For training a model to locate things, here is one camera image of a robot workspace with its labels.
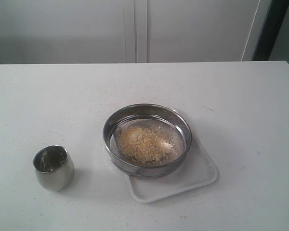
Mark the round steel mesh sieve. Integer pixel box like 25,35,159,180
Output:
103,103,192,178

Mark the stainless steel cup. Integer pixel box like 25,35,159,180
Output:
33,145,75,192

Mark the yellow and white grain mixture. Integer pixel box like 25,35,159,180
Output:
118,126,173,164

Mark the white plastic tray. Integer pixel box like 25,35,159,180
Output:
125,108,219,204

